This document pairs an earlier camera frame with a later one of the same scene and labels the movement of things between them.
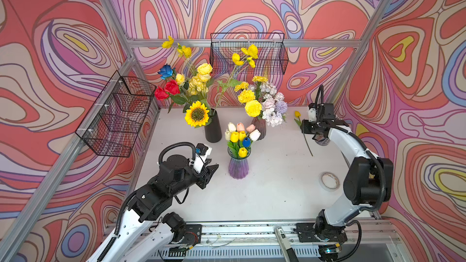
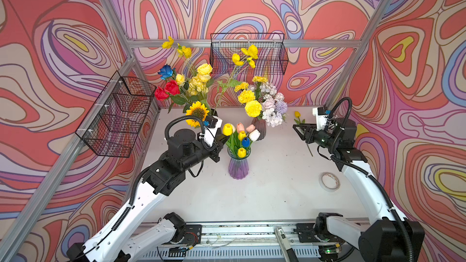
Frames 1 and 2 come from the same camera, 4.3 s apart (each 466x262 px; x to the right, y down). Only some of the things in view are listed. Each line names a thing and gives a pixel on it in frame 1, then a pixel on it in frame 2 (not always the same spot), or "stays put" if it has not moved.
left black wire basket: (116, 120) stays put
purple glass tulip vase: (238, 164) stays put
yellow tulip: (234, 136) to (227, 129)
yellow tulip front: (298, 114) stays put
